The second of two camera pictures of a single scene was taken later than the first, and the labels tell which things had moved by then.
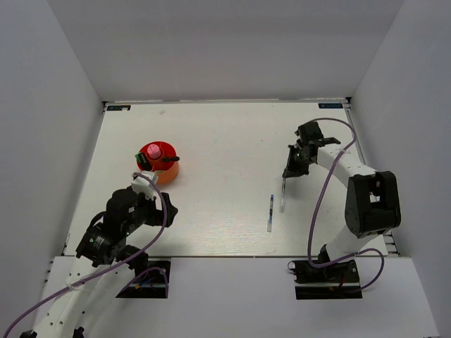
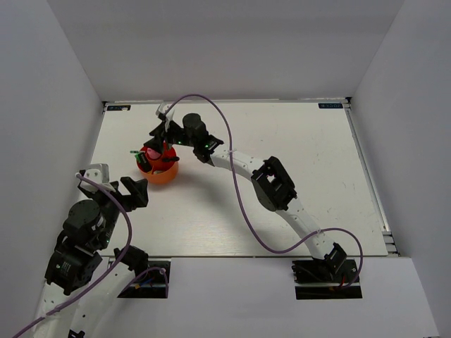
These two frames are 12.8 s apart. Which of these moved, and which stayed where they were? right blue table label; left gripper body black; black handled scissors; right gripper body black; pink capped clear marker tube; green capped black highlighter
Moved: left gripper body black; right gripper body black
Stayed: black handled scissors; pink capped clear marker tube; green capped black highlighter; right blue table label
